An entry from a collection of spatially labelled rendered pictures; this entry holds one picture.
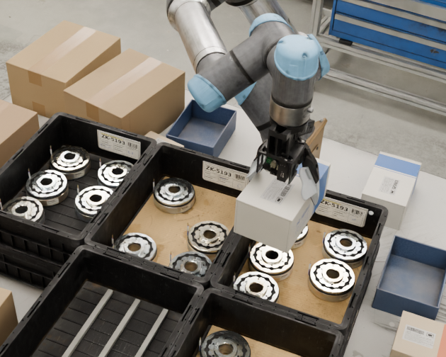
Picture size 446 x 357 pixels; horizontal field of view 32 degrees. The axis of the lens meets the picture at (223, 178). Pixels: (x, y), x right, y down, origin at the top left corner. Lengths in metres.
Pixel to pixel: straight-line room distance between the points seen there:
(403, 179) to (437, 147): 1.50
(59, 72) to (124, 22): 2.01
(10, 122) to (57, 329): 0.72
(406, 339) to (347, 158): 0.73
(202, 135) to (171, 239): 0.59
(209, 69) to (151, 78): 0.90
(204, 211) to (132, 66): 0.65
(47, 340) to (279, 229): 0.54
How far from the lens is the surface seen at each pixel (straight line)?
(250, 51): 1.42
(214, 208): 1.94
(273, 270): 1.76
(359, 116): 3.75
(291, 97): 1.36
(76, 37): 2.55
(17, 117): 2.21
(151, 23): 4.35
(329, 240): 1.85
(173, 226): 1.89
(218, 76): 1.43
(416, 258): 2.07
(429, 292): 2.01
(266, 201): 1.51
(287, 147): 1.43
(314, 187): 1.52
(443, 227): 2.20
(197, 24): 1.60
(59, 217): 1.93
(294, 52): 1.33
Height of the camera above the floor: 2.15
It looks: 41 degrees down
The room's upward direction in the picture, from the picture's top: 3 degrees clockwise
